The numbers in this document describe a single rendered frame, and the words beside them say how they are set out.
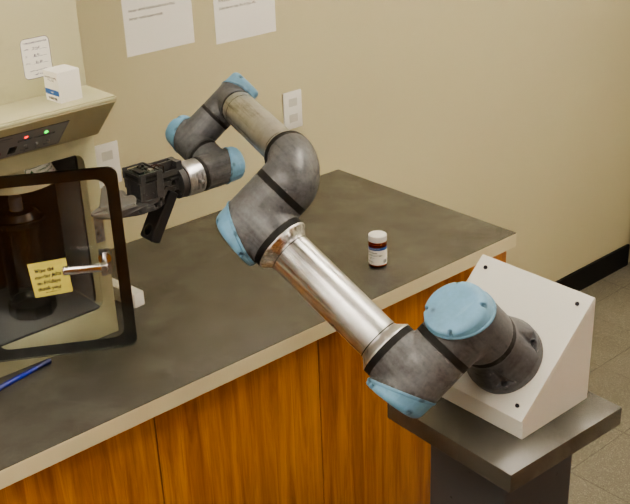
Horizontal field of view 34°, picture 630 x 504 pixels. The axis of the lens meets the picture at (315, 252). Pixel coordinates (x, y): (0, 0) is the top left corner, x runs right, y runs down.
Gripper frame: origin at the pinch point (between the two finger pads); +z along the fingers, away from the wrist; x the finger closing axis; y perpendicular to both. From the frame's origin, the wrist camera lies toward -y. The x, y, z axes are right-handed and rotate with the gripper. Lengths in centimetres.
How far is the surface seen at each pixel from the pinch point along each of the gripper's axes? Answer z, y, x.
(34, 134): 8.6, 18.4, -4.4
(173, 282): -31, -34, -24
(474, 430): -35, -34, 69
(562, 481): -53, -51, 77
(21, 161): 8.5, 10.9, -12.4
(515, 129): -203, -44, -55
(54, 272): 9.7, -10.0, -2.9
